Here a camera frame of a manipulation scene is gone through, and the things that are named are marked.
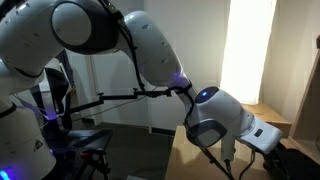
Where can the light wooden shelf unit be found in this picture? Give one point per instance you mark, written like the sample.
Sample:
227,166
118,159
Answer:
308,106

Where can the low wooden box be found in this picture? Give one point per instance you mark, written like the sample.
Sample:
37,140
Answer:
266,115

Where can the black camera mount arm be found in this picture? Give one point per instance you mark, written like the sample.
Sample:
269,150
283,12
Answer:
116,97

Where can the white grey wrist camera box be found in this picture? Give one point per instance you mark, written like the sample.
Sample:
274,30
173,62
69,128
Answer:
263,133

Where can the black folding workbench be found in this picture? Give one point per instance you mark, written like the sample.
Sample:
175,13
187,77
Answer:
83,140

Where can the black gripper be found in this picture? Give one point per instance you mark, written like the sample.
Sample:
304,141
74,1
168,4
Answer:
276,163

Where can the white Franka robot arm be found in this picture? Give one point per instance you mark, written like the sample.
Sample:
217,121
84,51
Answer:
66,33

